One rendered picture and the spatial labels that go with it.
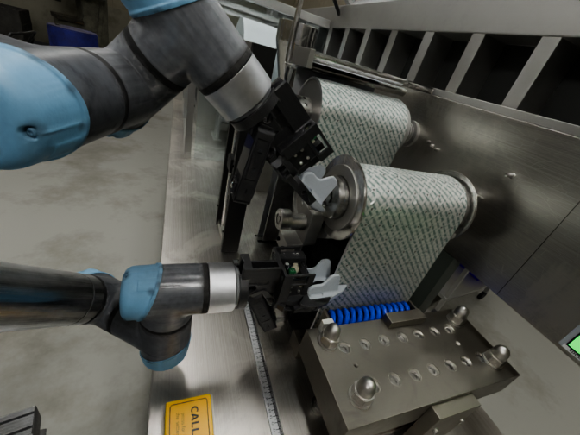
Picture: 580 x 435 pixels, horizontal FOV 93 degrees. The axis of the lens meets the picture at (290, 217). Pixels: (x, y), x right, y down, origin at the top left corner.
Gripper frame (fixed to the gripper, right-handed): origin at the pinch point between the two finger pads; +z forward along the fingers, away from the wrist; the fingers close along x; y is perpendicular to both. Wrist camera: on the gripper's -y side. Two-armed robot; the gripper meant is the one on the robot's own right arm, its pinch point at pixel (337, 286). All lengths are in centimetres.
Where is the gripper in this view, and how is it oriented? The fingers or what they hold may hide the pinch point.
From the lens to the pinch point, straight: 54.8
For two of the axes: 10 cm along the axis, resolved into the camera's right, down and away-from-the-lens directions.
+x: -3.1, -5.5, 7.7
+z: 9.2, 0.4, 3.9
